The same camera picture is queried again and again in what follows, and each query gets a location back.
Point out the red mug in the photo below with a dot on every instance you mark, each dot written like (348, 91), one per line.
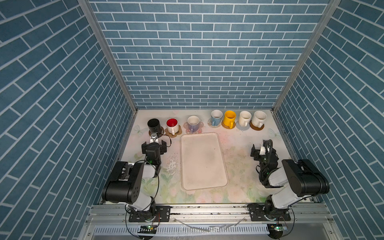
(172, 126)

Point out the brown round coaster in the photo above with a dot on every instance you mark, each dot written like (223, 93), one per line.
(160, 134)
(256, 128)

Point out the black mug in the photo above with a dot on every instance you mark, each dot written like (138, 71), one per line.
(154, 126)

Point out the pink flower coaster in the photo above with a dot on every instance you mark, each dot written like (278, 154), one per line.
(199, 131)

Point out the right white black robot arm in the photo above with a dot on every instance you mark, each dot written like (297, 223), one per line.
(295, 180)

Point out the white speckled mug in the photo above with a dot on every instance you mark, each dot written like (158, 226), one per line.
(259, 119)

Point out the woven rattan round coaster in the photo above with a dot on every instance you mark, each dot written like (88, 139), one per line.
(230, 126)

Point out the beige plastic tray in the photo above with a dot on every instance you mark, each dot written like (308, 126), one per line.
(202, 162)

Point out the light blue mug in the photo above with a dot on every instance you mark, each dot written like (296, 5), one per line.
(216, 117)

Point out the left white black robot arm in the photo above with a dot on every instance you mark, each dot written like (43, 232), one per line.
(124, 185)

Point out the light blue round coaster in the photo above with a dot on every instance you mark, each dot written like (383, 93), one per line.
(242, 128)

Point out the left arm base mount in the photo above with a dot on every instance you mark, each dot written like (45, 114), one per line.
(154, 214)

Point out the aluminium front rail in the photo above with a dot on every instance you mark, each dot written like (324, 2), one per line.
(243, 213)

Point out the white mug purple handle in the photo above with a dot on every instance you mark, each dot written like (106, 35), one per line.
(193, 123)

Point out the yellow mug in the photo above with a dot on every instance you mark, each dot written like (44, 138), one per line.
(229, 116)

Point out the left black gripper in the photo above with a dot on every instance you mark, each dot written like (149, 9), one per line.
(162, 148)

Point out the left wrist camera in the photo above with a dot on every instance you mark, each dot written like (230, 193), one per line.
(154, 138)

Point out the cork paw print coaster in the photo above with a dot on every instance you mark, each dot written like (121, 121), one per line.
(180, 132)

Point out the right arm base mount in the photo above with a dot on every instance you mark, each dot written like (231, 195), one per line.
(259, 213)

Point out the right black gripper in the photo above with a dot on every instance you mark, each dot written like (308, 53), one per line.
(256, 152)

